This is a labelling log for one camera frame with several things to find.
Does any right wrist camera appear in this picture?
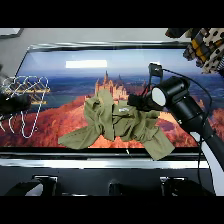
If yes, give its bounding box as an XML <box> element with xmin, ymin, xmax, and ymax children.
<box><xmin>147</xmin><ymin>62</ymin><xmax>164</xmax><ymax>85</ymax></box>

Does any spotted garment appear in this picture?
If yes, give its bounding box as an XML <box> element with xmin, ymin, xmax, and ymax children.
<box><xmin>199</xmin><ymin>27</ymin><xmax>224</xmax><ymax>75</ymax></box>

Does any silver frame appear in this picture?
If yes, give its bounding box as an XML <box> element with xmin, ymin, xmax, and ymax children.
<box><xmin>0</xmin><ymin>151</ymin><xmax>214</xmax><ymax>197</ymax></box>

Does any olive green garment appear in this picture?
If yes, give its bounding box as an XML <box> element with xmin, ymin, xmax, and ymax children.
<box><xmin>57</xmin><ymin>88</ymin><xmax>176</xmax><ymax>162</ymax></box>

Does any stack of white clothes hangers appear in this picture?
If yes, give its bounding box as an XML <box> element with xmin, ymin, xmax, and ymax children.
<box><xmin>0</xmin><ymin>75</ymin><xmax>52</xmax><ymax>140</ymax></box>

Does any yellow black checked garment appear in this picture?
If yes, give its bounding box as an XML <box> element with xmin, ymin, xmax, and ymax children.
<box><xmin>182</xmin><ymin>29</ymin><xmax>215</xmax><ymax>68</ymax></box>

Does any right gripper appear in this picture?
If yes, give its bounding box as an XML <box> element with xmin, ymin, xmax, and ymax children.
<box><xmin>127</xmin><ymin>93</ymin><xmax>153</xmax><ymax>112</ymax></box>

